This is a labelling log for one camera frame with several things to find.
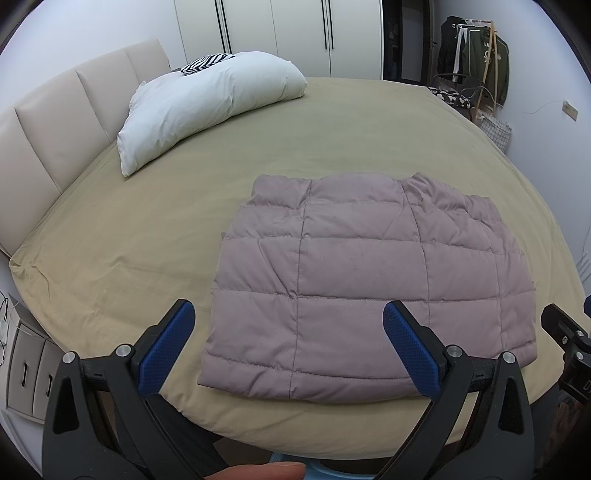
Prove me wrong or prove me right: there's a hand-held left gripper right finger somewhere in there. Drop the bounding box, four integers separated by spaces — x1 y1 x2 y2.
382 299 536 480

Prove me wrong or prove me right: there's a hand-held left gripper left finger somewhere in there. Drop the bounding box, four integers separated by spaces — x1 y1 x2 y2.
41 299 205 480

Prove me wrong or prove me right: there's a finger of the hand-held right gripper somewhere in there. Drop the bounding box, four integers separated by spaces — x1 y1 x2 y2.
541 303 591 357

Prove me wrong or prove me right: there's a mauve hooded puffer coat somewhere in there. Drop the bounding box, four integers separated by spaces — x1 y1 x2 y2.
198 172 539 402

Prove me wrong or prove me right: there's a wooden clothes rack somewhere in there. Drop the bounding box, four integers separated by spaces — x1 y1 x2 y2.
464 18 504 123

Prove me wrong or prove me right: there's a person's left hand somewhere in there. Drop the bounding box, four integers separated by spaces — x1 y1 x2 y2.
203 463 306 480

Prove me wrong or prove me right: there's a bed with beige sheet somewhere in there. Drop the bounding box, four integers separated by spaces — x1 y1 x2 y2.
8 76 591 459

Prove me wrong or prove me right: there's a beige nightstand with drawers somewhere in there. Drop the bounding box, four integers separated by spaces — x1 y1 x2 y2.
4 322 64 423

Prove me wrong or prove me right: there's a white checked bag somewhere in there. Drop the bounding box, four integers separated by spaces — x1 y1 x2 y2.
480 115 513 151

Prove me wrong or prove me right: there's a large white pillow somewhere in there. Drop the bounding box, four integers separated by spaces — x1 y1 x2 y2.
117 51 308 177

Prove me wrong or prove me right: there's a beige padded headboard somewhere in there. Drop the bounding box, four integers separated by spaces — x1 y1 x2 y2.
0 39 171 257

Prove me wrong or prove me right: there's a floral dark cloth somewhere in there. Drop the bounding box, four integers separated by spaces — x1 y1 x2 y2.
427 87 475 110

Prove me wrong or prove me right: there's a black chair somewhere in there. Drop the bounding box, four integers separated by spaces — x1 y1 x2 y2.
431 72 486 101

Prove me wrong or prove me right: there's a dark green hanging jacket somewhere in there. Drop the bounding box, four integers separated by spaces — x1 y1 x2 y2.
468 25 510 106

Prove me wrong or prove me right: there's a zebra striped pillow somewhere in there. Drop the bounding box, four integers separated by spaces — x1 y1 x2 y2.
180 54 236 76

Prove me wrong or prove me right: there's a black hanging garment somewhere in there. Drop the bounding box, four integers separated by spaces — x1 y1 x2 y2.
438 16 470 75

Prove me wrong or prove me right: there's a white wardrobe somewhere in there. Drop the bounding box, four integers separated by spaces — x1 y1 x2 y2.
173 0 384 82

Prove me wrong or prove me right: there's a white cable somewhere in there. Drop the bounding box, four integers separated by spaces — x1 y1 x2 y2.
522 102 564 117

